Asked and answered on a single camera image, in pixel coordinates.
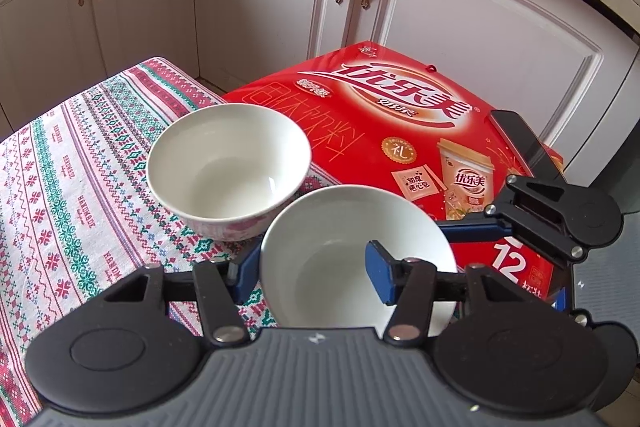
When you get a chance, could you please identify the white bowl pink flowers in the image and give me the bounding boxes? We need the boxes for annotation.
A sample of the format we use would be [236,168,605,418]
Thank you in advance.
[146,103,311,242]

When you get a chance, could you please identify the white kitchen cabinets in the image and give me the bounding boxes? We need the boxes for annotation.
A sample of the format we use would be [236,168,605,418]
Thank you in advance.
[1,0,639,183]

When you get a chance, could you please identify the red drink carton box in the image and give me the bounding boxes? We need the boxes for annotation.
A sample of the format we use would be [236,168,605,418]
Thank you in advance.
[221,40,572,308]

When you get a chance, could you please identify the patterned red green tablecloth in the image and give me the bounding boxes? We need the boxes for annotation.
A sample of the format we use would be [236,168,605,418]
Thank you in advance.
[0,56,346,427]

